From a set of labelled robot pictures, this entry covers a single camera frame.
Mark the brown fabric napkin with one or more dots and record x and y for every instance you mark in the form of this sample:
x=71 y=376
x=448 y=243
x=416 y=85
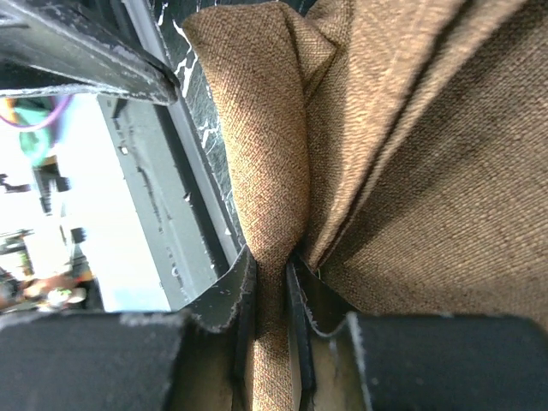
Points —
x=400 y=146

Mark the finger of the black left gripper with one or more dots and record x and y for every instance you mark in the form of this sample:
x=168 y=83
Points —
x=61 y=47

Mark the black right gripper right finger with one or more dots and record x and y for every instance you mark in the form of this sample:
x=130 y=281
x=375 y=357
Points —
x=342 y=359

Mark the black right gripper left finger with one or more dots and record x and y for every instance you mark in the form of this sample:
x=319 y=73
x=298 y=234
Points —
x=197 y=358

